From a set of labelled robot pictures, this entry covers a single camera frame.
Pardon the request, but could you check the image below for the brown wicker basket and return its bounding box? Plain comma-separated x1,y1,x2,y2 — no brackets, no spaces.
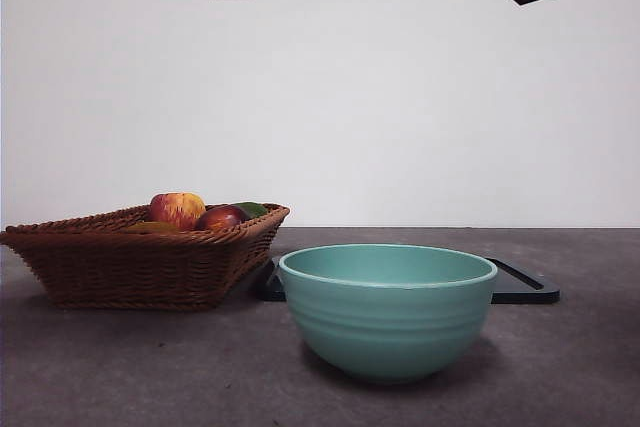
0,202,291,312

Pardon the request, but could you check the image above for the dark red apple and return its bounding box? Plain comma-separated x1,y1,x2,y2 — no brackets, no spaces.
194,204,251,232

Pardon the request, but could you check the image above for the dark teal rectangular tray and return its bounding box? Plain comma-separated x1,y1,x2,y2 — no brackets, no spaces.
249,255,562,305

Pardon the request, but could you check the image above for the teal ceramic bowl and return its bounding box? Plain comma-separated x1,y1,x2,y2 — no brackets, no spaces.
278,243,499,386

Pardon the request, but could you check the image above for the red and yellow apple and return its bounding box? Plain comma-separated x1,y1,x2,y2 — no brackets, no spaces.
148,191,207,232

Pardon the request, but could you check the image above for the green fruit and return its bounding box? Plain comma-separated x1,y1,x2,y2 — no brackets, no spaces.
234,201,270,220

